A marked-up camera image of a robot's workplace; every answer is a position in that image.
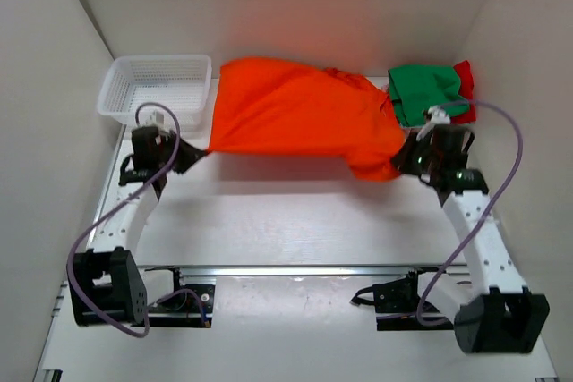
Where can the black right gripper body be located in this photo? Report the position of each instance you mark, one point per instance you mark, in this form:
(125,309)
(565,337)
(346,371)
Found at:
(423,160)

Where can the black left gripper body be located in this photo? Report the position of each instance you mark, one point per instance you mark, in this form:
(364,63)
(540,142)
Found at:
(169,141)

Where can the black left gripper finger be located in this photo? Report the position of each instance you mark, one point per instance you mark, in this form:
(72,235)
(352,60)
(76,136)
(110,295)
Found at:
(192,151)
(185,160)

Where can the orange t shirt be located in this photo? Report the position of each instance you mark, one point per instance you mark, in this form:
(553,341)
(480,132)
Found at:
(274,107)

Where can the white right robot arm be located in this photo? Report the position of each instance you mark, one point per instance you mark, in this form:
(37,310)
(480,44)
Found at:
(478,289)

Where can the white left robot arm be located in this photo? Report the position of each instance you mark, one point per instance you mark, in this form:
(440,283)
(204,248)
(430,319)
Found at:
(106,285)

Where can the white plastic basket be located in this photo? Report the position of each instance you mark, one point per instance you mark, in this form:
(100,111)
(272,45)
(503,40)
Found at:
(179,82)

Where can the green t shirt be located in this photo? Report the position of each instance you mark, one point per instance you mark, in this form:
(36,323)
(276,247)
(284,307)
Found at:
(414,88)

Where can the red t shirt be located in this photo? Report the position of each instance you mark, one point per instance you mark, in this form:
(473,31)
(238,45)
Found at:
(464,72)

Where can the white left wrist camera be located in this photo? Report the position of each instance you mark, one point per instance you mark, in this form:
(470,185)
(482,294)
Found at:
(155,119)

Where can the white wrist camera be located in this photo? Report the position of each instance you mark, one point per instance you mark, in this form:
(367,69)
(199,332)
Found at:
(434,116)
(155,119)

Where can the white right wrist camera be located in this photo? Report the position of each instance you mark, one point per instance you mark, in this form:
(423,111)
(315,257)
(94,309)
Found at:
(434,116)

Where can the aluminium table rail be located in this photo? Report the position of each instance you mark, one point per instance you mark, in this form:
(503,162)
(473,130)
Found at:
(294,270)

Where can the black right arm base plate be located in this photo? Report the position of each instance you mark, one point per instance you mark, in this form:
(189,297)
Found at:
(395,304)

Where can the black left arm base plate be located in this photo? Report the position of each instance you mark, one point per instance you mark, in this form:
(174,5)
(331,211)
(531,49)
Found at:
(187,303)

